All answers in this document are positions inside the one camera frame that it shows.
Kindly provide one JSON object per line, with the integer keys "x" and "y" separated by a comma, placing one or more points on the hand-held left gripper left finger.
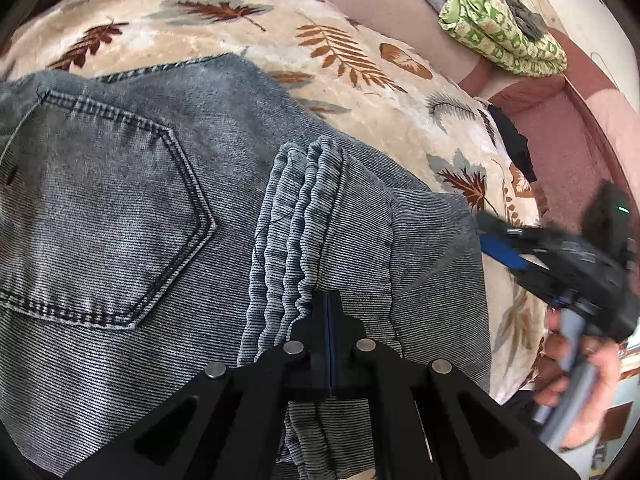
{"x": 320, "y": 360}

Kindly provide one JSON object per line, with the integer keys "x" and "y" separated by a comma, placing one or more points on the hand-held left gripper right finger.
{"x": 342, "y": 360}

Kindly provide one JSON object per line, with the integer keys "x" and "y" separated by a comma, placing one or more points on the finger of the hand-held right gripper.
{"x": 502, "y": 254}
{"x": 510, "y": 227}

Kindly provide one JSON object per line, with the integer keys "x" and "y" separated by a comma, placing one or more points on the grey-blue denim pants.
{"x": 125, "y": 210}

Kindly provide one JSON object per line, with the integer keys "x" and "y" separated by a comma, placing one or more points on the person's right hand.
{"x": 600, "y": 385}

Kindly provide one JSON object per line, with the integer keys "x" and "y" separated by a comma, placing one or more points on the small black cloth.
{"x": 515, "y": 145}

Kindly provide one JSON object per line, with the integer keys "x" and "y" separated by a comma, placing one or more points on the green patterned blanket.
{"x": 480, "y": 30}

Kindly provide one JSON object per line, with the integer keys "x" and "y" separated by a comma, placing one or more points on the dark grey cloth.
{"x": 525, "y": 15}

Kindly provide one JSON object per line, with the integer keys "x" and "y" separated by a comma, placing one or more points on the leaf printed blanket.
{"x": 300, "y": 5}

